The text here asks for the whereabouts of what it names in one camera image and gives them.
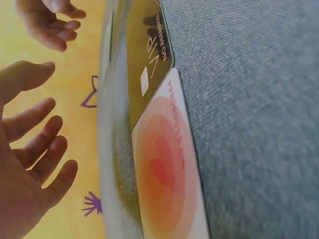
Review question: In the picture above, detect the white card with pink heart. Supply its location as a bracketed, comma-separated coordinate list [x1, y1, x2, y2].
[131, 67, 210, 239]

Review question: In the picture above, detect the person's left hand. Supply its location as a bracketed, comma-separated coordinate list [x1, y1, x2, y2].
[0, 61, 79, 239]

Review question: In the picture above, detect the gold card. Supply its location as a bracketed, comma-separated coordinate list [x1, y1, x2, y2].
[124, 0, 175, 130]

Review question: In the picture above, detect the person's right hand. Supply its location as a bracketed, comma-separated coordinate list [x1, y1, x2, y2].
[14, 0, 87, 53]

